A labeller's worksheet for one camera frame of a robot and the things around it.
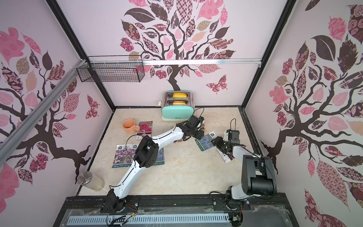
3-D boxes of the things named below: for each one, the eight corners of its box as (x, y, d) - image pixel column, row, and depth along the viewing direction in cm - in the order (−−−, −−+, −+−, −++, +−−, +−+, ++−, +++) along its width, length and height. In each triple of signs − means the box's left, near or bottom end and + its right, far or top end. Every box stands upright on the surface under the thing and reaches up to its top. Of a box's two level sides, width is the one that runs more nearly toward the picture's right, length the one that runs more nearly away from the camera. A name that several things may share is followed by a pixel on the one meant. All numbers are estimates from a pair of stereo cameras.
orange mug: (125, 134, 105) (121, 127, 98) (128, 126, 110) (124, 119, 103) (140, 134, 105) (137, 127, 98) (142, 126, 110) (139, 119, 103)
